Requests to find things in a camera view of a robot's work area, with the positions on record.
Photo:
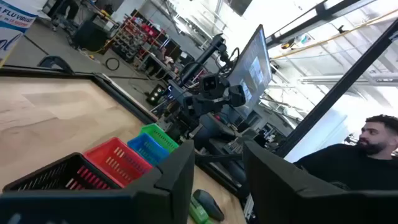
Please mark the black equipment box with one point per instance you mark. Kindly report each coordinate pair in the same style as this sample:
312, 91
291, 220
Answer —
90, 35

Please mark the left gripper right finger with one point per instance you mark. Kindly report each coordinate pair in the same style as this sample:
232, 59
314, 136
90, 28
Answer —
280, 196

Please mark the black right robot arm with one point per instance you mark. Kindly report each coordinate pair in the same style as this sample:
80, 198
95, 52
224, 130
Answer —
202, 57

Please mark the black curved frame clamp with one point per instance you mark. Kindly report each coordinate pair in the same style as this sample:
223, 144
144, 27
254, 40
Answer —
56, 61

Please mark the black device with lights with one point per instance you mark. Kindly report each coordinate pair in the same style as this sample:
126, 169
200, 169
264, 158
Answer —
155, 95

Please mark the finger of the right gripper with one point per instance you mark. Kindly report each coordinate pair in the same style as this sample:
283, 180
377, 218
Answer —
237, 96
203, 105

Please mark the black metal table frame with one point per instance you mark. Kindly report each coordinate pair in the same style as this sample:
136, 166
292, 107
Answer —
124, 96

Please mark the black plastic basket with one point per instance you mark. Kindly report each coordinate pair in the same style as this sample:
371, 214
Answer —
46, 174

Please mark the computer keyboard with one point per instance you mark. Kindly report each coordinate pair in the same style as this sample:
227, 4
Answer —
237, 143

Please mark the person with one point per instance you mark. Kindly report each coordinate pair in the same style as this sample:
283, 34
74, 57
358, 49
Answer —
348, 168
63, 12

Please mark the shelf rack with bins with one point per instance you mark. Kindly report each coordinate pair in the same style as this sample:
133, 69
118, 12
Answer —
136, 40

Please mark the blue plastic basket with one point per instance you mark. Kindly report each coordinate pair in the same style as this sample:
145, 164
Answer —
147, 149

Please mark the green plastic basket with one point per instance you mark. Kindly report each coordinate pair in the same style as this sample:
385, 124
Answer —
160, 135

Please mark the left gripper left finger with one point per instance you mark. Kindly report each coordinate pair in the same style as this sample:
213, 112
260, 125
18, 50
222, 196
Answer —
168, 193

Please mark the computer monitor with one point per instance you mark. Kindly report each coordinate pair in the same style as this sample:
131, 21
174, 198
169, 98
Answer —
252, 68

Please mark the red plastic basket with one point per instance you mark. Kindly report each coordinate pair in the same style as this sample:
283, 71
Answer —
118, 161

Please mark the black metal beam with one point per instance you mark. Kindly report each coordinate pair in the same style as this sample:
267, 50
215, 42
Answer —
335, 90

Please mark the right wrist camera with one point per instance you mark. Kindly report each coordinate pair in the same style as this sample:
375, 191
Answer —
210, 82

